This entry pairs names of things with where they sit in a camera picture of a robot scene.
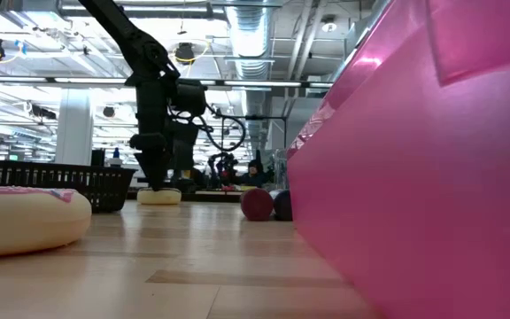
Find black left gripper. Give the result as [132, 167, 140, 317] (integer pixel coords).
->
[125, 73, 179, 192]

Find cream toy donut pink icing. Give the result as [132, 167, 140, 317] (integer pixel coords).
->
[0, 184, 93, 260]

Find black computer monitor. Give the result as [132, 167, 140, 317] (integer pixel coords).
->
[168, 136, 195, 172]

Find white bottle with blue cap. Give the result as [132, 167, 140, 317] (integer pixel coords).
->
[106, 147, 126, 169]

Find dark background table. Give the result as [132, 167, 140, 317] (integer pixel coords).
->
[126, 189, 243, 204]

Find black background robot arms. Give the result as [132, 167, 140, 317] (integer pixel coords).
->
[207, 152, 243, 191]

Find white square column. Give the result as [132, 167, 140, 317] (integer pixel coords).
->
[54, 88, 95, 167]

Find black slotted plastic basket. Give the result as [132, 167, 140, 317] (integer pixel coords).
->
[0, 158, 138, 214]

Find person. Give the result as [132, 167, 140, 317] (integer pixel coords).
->
[236, 159, 270, 188]

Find maroon round object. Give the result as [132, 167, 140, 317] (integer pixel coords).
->
[240, 187, 275, 222]

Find long ceiling light bar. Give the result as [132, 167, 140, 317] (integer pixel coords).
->
[0, 74, 335, 90]

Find clear plastic container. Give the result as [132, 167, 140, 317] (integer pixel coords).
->
[274, 148, 290, 191]

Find purple round object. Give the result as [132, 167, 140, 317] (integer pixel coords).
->
[273, 189, 294, 222]

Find pink plastic bin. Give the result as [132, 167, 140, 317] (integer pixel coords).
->
[284, 0, 510, 319]

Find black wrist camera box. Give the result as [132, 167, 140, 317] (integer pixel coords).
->
[169, 78, 208, 118]

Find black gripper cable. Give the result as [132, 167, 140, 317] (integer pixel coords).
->
[179, 104, 247, 153]

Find black metal station frame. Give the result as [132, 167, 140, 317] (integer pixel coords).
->
[220, 113, 289, 191]

